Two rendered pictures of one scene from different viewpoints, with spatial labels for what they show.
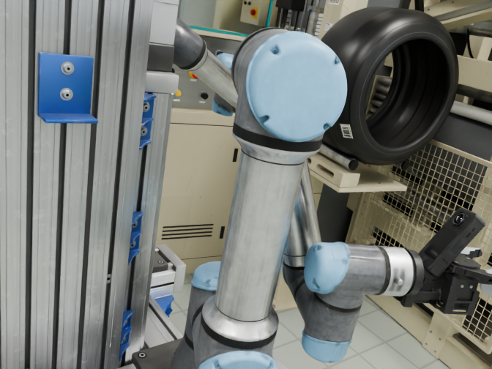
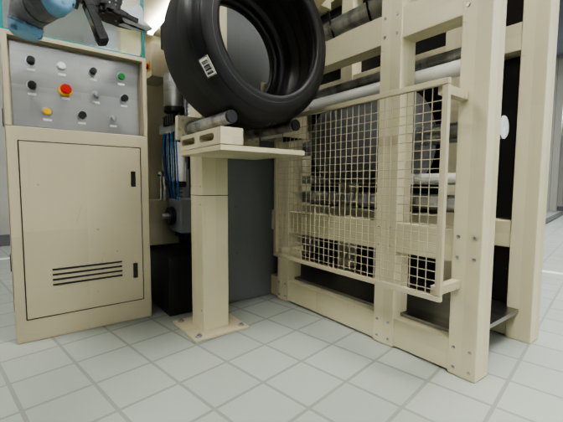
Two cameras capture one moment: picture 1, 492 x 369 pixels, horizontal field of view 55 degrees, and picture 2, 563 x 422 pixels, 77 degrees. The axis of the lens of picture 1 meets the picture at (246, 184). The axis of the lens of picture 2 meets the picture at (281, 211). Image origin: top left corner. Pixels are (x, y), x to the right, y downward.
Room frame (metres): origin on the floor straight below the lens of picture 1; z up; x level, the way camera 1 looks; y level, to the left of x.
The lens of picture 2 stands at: (0.54, -0.42, 0.67)
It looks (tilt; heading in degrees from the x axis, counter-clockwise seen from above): 4 degrees down; 353
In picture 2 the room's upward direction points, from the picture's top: straight up
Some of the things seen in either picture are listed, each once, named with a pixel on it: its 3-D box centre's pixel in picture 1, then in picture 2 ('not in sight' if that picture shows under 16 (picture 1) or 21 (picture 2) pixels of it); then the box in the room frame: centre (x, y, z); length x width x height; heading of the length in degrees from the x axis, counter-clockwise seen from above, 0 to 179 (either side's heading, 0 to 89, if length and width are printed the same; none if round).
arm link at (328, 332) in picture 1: (326, 316); not in sight; (0.65, -0.17, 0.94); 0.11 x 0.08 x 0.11; 14
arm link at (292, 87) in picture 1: (256, 232); not in sight; (0.60, -0.03, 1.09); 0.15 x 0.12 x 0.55; 14
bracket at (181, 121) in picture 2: not in sight; (220, 131); (2.14, -0.34, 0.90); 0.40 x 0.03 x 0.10; 120
